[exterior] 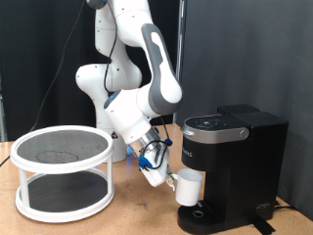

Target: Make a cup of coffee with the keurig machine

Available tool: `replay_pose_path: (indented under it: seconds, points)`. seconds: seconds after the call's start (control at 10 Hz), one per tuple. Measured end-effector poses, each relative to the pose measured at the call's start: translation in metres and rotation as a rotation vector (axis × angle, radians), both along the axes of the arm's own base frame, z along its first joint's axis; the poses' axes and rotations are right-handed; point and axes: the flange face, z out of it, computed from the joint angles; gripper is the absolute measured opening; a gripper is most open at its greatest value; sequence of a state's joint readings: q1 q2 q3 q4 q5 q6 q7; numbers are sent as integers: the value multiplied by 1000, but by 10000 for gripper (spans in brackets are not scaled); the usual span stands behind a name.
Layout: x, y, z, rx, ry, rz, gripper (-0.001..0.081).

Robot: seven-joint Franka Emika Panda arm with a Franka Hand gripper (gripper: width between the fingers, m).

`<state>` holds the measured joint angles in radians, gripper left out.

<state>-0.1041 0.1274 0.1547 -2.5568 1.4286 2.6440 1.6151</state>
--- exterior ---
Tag white mug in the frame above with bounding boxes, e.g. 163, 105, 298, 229
168, 167, 204, 208

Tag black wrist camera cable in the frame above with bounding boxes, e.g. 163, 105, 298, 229
103, 0, 173, 171

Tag black Keurig coffee machine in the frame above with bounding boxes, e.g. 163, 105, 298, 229
176, 104, 290, 235

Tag black power cord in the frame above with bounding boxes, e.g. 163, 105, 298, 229
273, 199, 299, 212

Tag white two-tier turntable stand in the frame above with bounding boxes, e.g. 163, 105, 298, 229
9, 124, 115, 224

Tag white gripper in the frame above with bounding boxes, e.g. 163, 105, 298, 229
139, 146, 179, 188

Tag black hanging cable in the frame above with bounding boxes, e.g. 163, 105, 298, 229
0, 0, 87, 166

